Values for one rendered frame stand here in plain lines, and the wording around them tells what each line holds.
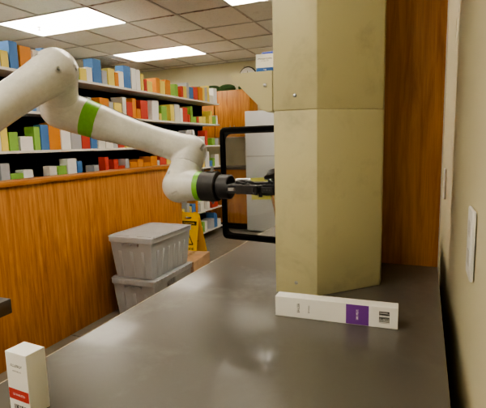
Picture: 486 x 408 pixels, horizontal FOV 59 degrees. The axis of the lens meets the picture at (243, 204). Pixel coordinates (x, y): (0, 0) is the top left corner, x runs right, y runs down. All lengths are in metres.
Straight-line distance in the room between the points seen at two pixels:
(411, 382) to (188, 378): 0.37
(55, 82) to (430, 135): 1.08
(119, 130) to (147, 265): 2.02
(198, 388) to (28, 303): 2.45
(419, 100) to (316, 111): 0.43
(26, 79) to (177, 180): 0.49
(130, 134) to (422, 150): 0.90
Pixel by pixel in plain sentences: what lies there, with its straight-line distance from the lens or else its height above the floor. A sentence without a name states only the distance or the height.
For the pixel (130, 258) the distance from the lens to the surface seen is 3.40.
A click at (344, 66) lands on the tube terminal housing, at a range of 1.13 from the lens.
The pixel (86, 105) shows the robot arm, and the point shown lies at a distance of 1.44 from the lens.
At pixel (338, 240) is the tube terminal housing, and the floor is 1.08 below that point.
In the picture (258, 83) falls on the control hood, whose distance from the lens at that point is 1.12.
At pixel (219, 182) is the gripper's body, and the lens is 1.28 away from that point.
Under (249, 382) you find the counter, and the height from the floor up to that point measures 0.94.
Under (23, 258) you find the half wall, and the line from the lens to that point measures 3.04.
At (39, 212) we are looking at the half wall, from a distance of 3.09.
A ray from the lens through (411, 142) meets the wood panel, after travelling 1.41.
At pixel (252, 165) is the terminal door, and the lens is 1.48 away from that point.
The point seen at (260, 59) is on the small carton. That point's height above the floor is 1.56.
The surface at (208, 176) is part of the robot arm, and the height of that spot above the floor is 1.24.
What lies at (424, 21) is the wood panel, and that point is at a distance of 1.45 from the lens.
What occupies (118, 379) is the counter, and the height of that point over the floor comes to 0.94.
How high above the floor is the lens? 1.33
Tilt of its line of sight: 8 degrees down
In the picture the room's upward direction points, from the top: 1 degrees counter-clockwise
